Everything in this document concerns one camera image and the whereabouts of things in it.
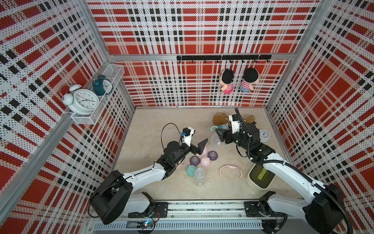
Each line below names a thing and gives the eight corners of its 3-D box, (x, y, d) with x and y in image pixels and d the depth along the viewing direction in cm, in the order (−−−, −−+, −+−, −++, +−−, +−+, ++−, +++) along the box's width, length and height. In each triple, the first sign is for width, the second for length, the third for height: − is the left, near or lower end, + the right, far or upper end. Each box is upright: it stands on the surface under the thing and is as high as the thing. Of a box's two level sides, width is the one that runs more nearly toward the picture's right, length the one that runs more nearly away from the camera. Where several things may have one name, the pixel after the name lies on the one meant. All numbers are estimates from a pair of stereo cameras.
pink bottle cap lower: (200, 167, 90) (200, 165, 87) (200, 160, 93) (200, 157, 90) (210, 167, 90) (210, 165, 87) (209, 160, 93) (210, 157, 90)
